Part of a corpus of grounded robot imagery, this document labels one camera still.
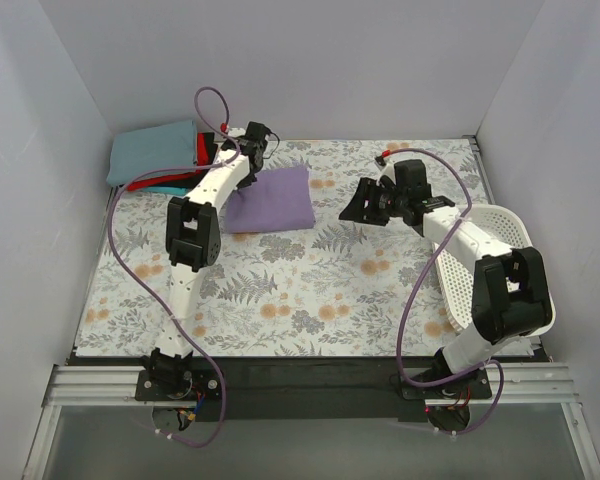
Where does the folded red t shirt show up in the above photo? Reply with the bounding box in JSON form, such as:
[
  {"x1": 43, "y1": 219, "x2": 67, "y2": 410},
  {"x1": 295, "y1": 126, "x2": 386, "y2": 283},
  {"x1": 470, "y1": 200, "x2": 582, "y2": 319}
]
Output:
[{"x1": 125, "y1": 131, "x2": 209, "y2": 192}]

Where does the floral table cloth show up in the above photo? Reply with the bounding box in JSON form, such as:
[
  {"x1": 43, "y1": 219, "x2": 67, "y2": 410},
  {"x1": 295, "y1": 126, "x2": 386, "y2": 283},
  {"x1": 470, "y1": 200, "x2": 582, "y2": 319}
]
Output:
[{"x1": 73, "y1": 138, "x2": 491, "y2": 358}]

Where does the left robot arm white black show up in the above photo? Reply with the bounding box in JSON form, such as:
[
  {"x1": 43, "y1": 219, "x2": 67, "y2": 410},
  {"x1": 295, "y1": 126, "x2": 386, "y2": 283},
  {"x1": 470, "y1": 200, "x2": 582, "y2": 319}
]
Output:
[{"x1": 147, "y1": 121, "x2": 273, "y2": 400}]

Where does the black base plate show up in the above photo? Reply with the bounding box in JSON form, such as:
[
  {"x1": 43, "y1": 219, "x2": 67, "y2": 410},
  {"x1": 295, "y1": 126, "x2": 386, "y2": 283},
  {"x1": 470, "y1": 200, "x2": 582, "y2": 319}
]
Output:
[{"x1": 135, "y1": 356, "x2": 495, "y2": 422}]

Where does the folded teal t shirt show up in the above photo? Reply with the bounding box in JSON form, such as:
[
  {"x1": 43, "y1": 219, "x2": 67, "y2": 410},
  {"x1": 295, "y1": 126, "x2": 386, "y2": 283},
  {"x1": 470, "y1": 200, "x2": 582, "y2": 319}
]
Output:
[{"x1": 148, "y1": 186, "x2": 189, "y2": 197}]

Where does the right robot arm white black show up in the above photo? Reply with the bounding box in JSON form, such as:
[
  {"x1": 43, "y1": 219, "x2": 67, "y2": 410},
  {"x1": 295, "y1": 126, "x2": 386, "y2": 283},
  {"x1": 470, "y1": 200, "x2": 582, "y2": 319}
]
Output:
[{"x1": 339, "y1": 152, "x2": 555, "y2": 398}]

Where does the folded grey-blue t shirt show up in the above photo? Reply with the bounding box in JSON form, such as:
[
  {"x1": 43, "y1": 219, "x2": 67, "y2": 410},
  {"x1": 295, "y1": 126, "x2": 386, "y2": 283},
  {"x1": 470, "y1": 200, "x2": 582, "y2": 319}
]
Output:
[{"x1": 106, "y1": 120, "x2": 197, "y2": 187}]

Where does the aluminium frame rail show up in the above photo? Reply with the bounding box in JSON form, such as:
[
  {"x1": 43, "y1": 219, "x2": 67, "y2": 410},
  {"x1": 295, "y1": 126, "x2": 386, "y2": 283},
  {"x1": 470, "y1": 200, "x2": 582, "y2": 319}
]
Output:
[{"x1": 23, "y1": 358, "x2": 600, "y2": 479}]

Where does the purple t shirt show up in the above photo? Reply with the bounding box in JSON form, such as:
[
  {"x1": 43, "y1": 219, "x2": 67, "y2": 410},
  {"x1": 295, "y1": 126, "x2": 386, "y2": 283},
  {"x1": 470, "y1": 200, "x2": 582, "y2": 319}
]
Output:
[{"x1": 224, "y1": 166, "x2": 315, "y2": 234}]

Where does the white plastic basket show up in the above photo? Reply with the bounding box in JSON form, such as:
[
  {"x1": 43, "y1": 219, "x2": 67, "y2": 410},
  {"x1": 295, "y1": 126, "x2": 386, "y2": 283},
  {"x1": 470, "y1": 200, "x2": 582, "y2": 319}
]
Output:
[{"x1": 424, "y1": 204, "x2": 555, "y2": 343}]

